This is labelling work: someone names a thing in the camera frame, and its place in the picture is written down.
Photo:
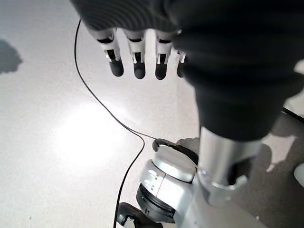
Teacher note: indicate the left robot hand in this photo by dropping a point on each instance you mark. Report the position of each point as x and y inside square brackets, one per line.
[225, 59]

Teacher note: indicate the left silver robot leg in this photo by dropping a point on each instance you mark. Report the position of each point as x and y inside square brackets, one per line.
[166, 171]

